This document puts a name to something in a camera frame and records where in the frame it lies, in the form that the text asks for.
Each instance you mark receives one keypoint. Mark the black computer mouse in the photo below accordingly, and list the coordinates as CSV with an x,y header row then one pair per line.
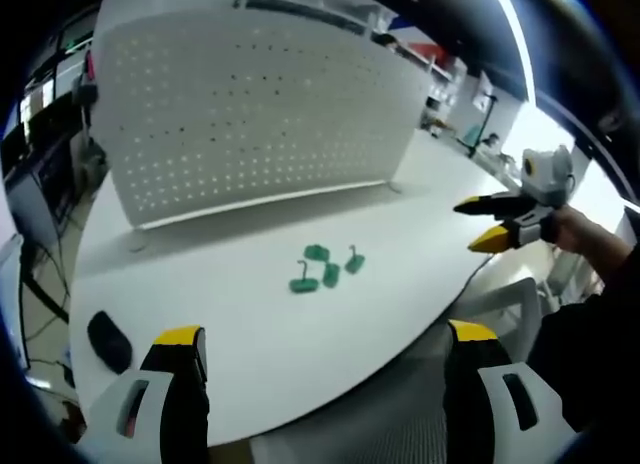
x,y
109,341

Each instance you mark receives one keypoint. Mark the person's right hand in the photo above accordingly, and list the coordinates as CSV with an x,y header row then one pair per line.
x,y
575,229

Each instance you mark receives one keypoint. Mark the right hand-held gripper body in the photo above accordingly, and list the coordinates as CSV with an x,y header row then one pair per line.
x,y
545,176

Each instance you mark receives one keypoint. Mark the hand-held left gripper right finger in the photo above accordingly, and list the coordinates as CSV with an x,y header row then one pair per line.
x,y
492,399

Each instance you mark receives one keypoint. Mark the white office chair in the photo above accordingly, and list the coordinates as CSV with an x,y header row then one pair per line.
x,y
500,304

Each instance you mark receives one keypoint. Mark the green hook assembly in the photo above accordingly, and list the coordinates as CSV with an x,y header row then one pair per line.
x,y
303,280
354,260
318,252
331,274

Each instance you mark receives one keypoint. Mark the white perforated mounting plate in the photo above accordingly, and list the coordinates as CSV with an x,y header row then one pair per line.
x,y
255,119

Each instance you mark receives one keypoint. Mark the black desk lamp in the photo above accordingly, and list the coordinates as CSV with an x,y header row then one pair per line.
x,y
481,129

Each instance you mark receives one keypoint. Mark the computer monitor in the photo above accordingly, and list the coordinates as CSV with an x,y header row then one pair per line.
x,y
37,101

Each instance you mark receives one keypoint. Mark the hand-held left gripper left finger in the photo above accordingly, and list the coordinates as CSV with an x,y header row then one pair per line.
x,y
150,394

